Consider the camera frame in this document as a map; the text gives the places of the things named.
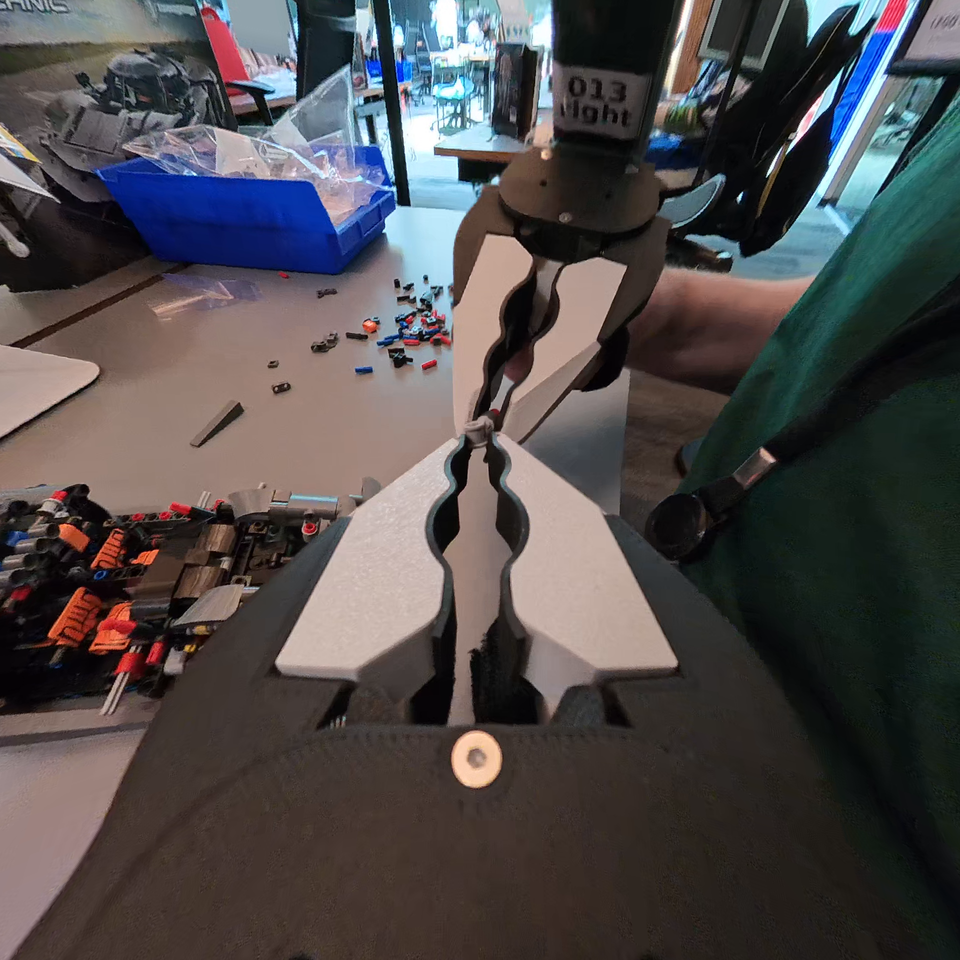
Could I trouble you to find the black backpack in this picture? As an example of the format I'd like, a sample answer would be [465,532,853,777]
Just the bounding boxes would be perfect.
[705,0,880,258]

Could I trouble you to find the crumpled clear plastic bags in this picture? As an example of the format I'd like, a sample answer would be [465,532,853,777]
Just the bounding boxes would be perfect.
[123,66,391,226]

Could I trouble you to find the grey wedge lego piece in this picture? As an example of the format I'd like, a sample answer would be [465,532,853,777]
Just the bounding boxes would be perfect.
[189,400,246,449]

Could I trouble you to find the flat clear plastic bag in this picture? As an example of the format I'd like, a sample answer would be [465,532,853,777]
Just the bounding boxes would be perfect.
[146,272,261,321]

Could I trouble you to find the partly built lego model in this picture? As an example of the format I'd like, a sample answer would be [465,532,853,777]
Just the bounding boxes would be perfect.
[0,480,384,717]

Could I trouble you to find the person's right hand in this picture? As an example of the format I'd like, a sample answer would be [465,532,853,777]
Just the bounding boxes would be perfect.
[628,270,715,376]

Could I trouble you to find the black upright box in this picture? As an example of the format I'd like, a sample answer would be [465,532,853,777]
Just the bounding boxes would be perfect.
[491,42,543,141]

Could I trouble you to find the person's right forearm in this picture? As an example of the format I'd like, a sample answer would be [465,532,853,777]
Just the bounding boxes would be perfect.
[708,271,819,396]

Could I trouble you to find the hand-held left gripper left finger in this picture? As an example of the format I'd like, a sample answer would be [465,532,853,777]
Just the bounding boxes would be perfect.
[276,435,472,687]

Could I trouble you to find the pile of lego pieces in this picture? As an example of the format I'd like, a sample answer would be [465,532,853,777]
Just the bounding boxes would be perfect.
[266,270,455,395]

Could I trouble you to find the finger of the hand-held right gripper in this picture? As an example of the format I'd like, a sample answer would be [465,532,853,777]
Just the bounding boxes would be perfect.
[491,258,631,445]
[452,232,541,430]

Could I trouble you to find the wooden background table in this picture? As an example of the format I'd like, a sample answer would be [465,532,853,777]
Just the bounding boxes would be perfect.
[433,120,558,185]

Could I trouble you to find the black vertical pole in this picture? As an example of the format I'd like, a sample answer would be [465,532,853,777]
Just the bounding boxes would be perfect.
[371,0,413,207]

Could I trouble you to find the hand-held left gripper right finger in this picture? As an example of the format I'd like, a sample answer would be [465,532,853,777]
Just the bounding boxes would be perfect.
[486,433,680,723]

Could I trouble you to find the blue plastic bin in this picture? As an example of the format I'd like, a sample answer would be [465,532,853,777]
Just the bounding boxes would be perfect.
[96,146,397,276]

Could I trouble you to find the person in green shirt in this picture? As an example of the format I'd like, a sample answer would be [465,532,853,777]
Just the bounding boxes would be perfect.
[675,90,960,960]

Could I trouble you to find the lego set cardboard box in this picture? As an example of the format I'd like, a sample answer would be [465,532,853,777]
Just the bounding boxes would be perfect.
[0,0,243,294]

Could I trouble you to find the red chair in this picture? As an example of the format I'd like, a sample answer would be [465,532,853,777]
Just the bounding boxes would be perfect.
[196,0,277,126]

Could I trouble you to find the black lanyard strap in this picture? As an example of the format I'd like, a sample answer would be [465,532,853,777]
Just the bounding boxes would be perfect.
[645,352,960,564]

